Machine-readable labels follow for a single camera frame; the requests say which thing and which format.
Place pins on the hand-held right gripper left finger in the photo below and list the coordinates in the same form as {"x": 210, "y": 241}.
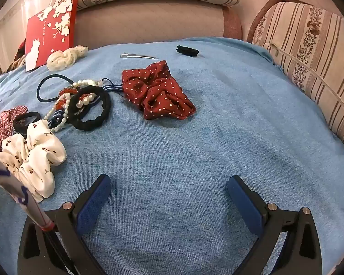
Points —
{"x": 93, "y": 206}

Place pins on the white cherry print scrunchie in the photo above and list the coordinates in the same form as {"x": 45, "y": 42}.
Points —
{"x": 34, "y": 154}

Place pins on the silver hair clip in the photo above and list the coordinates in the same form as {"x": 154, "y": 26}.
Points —
{"x": 129, "y": 55}

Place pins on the red polka dot scrunchie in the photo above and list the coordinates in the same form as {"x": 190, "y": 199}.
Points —
{"x": 160, "y": 91}

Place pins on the red floral box lid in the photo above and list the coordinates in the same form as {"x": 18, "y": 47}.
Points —
{"x": 51, "y": 34}

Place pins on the red plaid scrunchie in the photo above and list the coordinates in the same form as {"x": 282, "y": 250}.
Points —
{"x": 5, "y": 123}

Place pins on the beige pink sofa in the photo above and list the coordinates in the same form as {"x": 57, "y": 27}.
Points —
{"x": 149, "y": 23}

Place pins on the black red garment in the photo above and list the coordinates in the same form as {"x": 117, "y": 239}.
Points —
{"x": 21, "y": 47}

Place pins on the square striped floral cushion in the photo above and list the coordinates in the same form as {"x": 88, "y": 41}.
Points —
{"x": 309, "y": 48}

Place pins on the cream dotted scrunchie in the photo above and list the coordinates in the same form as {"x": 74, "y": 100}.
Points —
{"x": 63, "y": 58}

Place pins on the blue towel blanket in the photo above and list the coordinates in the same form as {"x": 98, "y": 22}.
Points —
{"x": 175, "y": 149}

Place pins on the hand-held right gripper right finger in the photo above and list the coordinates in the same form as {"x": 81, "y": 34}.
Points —
{"x": 243, "y": 206}

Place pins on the small black clip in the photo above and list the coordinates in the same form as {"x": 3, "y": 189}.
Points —
{"x": 187, "y": 51}

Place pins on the tan patterned cloth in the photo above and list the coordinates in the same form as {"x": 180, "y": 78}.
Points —
{"x": 17, "y": 63}

